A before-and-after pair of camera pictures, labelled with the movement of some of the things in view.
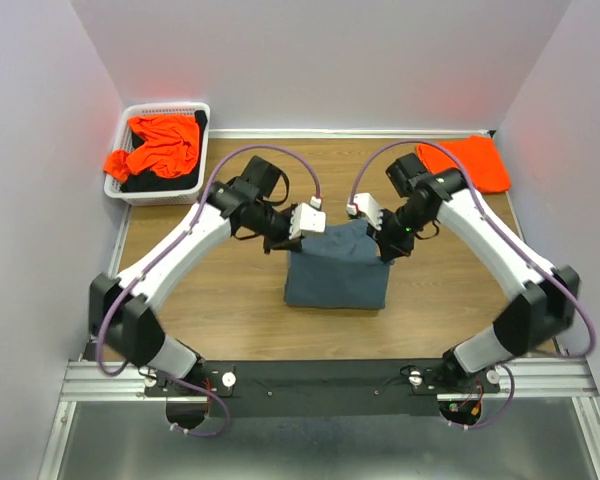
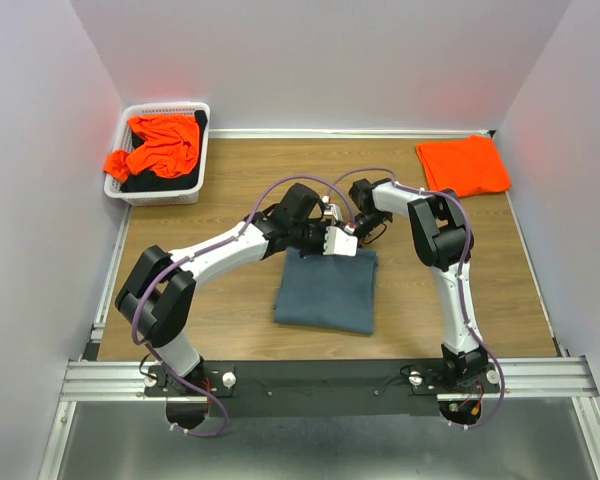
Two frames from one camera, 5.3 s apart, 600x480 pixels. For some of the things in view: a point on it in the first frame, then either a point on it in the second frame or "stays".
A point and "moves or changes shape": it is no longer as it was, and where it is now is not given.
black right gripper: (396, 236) to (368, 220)
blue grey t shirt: (339, 268) moves or changes shape
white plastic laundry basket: (122, 140) stays
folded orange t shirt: (479, 155) stays
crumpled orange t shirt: (170, 151) stays
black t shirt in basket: (150, 182) stays
